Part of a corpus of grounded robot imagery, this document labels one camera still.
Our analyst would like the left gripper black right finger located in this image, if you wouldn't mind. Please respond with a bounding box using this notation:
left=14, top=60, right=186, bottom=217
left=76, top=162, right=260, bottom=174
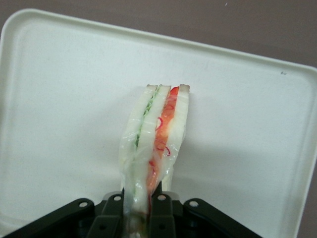
left=148, top=192, right=264, bottom=238

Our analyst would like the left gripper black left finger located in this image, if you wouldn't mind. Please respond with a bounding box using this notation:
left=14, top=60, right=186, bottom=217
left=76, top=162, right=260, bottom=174
left=2, top=192, right=125, bottom=238

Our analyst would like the triangle sandwich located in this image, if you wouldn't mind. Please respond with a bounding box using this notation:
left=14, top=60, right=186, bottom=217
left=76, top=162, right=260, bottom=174
left=118, top=83, right=191, bottom=238

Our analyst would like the cream plastic tray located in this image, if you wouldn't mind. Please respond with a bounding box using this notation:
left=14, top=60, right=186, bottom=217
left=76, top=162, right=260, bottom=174
left=0, top=8, right=317, bottom=238

